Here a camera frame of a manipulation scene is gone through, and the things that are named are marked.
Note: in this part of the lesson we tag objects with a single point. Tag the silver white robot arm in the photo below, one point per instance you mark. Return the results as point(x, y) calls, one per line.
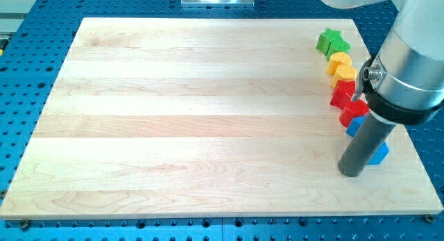
point(403, 84)

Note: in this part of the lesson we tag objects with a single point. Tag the light wooden board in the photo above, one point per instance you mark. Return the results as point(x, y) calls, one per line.
point(163, 118)

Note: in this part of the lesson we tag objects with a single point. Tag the red star block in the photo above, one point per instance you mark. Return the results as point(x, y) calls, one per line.
point(342, 93)

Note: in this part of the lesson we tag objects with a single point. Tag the yellow hexagon block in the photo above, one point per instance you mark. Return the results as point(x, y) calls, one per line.
point(344, 73)

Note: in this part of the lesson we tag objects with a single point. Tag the green star block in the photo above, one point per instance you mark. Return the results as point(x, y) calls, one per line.
point(326, 38)

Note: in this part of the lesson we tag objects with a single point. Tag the yellow round block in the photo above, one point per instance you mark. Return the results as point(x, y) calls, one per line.
point(336, 59)

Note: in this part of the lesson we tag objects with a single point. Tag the green round block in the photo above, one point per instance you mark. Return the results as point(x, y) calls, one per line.
point(337, 46)

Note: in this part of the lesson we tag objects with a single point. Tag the blue cube block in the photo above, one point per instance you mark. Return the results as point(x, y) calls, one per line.
point(355, 125)

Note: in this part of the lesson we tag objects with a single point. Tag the red round block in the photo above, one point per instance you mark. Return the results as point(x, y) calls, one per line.
point(351, 110)

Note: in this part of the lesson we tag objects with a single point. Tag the blue hexagon block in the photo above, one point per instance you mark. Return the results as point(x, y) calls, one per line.
point(379, 155)

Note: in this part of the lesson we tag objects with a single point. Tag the board corner screw left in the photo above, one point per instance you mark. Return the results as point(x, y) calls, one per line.
point(24, 224)

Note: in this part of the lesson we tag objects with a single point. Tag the board corner screw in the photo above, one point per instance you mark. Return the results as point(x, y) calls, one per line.
point(24, 224)
point(429, 218)

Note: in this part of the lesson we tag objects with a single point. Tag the board corner screw right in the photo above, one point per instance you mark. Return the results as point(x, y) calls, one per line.
point(429, 218)

